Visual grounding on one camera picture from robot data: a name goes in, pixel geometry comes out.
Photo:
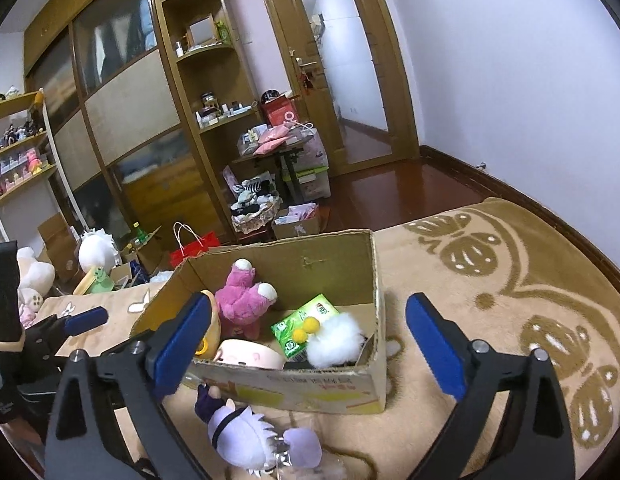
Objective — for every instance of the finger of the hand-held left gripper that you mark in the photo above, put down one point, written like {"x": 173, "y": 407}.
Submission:
{"x": 87, "y": 321}

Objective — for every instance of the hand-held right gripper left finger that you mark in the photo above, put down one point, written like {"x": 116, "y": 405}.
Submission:
{"x": 185, "y": 345}

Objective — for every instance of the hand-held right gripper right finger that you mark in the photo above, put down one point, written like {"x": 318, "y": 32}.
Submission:
{"x": 437, "y": 347}

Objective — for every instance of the yellow plush toy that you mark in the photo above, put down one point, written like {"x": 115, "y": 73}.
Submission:
{"x": 212, "y": 330}

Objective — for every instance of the pink round-faced plush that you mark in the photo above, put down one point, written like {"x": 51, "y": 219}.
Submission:
{"x": 245, "y": 353}

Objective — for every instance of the pink bear plush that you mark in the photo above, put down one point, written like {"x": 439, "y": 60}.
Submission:
{"x": 240, "y": 300}

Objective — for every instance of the black cloth with tan edge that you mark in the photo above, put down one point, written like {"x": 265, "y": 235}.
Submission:
{"x": 4, "y": 295}

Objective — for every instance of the white fluffy plush yellow balls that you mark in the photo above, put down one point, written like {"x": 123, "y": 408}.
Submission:
{"x": 335, "y": 342}

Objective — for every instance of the printed cardboard box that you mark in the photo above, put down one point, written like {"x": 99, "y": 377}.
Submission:
{"x": 290, "y": 395}

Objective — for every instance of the green tissue pack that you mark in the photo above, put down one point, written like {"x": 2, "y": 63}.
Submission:
{"x": 317, "y": 306}

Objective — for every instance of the green frog toy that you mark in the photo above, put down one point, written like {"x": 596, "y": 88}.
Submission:
{"x": 100, "y": 282}

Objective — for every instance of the beige flower printed blanket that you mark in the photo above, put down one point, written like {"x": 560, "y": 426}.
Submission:
{"x": 489, "y": 310}

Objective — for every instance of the cream bear plush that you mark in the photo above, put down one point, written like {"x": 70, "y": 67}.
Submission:
{"x": 35, "y": 275}

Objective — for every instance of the white spiky plush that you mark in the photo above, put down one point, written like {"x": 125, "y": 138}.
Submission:
{"x": 97, "y": 250}

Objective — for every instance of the open brown cardboard box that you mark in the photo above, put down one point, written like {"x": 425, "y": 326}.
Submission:
{"x": 60, "y": 245}

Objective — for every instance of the low cardboard box with bottles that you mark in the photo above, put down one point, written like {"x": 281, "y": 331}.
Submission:
{"x": 140, "y": 255}

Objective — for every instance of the green glass bottle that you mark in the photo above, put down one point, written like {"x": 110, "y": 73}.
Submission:
{"x": 137, "y": 231}

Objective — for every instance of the basket of socks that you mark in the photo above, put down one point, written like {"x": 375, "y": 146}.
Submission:
{"x": 255, "y": 205}

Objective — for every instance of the small cardboard box with papers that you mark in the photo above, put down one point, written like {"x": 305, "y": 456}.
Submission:
{"x": 297, "y": 222}

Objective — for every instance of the wooden figurine shelf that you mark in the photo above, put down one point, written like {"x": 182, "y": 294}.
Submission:
{"x": 20, "y": 160}

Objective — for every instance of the row of dark figurines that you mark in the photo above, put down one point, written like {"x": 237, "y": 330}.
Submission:
{"x": 15, "y": 135}

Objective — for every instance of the small dark side table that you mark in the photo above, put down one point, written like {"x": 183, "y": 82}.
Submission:
{"x": 282, "y": 160}

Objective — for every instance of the clear plastic storage box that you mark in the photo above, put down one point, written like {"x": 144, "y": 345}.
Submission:
{"x": 312, "y": 170}

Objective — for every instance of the pink plastic bag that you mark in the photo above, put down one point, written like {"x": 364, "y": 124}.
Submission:
{"x": 272, "y": 141}

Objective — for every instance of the wooden sliding door wardrobe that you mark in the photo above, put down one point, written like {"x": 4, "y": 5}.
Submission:
{"x": 130, "y": 100}

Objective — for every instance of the red paper bag white circle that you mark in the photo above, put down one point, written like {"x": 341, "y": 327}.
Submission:
{"x": 280, "y": 112}

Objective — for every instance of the wooden corner shelf unit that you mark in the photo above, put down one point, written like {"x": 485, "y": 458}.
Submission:
{"x": 210, "y": 90}

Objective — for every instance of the black round tin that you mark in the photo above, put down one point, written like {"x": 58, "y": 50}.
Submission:
{"x": 271, "y": 96}

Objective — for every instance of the red hanging key charm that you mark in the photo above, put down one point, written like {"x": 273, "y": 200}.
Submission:
{"x": 306, "y": 82}

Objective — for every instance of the wooden door with glass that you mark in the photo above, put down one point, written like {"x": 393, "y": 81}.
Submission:
{"x": 365, "y": 60}

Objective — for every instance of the wooden picture frame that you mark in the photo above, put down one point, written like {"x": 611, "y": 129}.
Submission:
{"x": 201, "y": 29}

